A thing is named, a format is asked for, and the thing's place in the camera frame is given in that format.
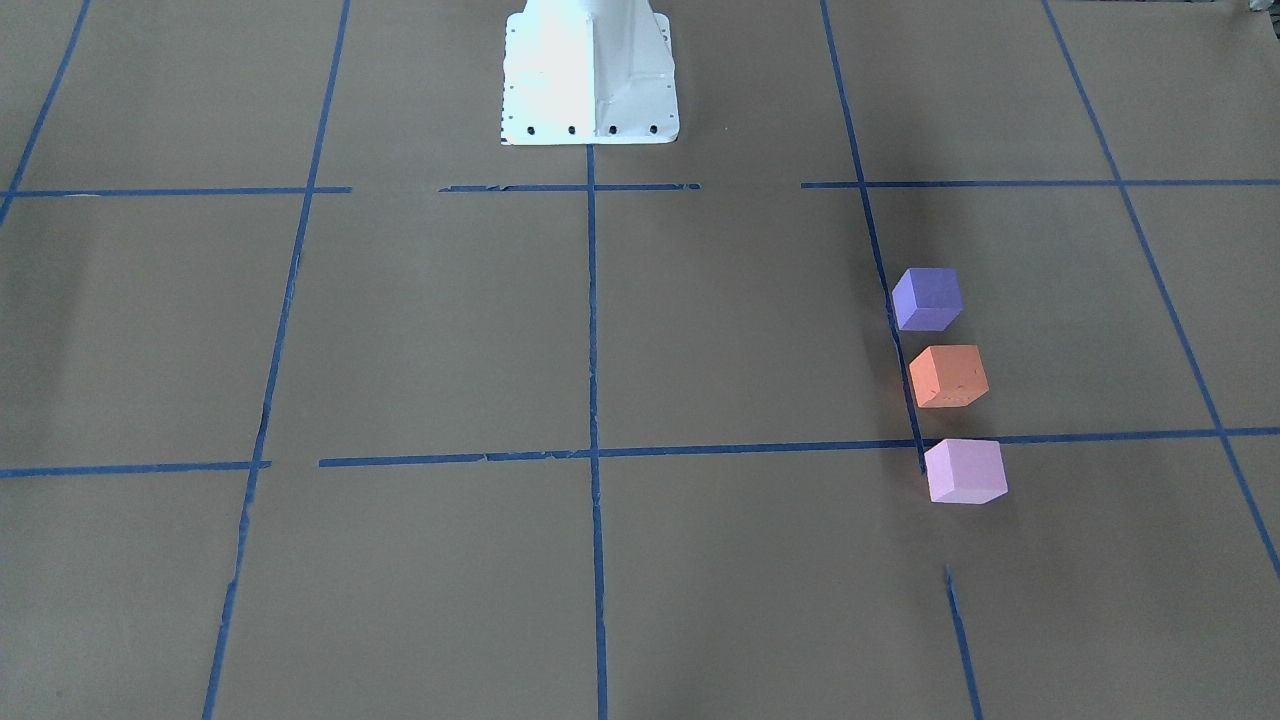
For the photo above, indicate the orange foam cube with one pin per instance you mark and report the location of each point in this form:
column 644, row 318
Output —
column 947, row 376

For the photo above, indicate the purple foam cube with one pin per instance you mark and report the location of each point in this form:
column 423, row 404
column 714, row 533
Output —
column 927, row 299

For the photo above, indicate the pink foam cube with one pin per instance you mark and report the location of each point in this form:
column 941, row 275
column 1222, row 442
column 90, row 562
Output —
column 965, row 471

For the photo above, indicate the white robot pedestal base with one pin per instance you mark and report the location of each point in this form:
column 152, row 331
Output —
column 588, row 73

